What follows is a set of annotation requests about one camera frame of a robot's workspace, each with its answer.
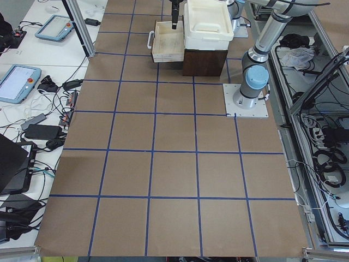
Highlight white crumpled cloth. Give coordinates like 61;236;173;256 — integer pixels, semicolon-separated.
280;47;315;70

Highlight teach pendant tablet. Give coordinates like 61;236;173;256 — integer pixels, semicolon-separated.
1;64;41;104
35;15;74;42

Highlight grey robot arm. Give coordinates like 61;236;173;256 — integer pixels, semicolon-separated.
233;1;321;110

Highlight small black power adapter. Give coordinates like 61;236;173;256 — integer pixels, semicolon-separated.
85;18;101;26

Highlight black laptop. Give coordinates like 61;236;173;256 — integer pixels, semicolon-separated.
1;135;37;195

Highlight aluminium frame post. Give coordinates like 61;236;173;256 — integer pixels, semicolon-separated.
62;0;95;58

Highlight dark wooden drawer cabinet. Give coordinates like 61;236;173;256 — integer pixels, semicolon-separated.
183;49;228;76

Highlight black power adapter brick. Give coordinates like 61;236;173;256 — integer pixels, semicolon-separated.
25;124;62;140

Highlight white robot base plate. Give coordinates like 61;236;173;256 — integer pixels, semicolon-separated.
223;84;269;118

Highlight second grey robot arm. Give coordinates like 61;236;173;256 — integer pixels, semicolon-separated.
170;0;245;32

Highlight brown paper table mat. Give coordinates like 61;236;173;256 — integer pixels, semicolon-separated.
35;1;308;258

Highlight light wooden drawer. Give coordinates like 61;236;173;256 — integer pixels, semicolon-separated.
151;21;184;63

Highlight white drawer handle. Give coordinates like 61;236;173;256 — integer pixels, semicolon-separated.
147;31;155;50

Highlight lower teach pendant tablet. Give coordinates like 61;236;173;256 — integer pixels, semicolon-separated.
1;64;41;104

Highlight upper teach pendant tablet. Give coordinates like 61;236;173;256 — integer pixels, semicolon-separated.
35;15;74;42

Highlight white plastic lidded bin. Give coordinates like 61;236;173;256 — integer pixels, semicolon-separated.
183;0;234;51

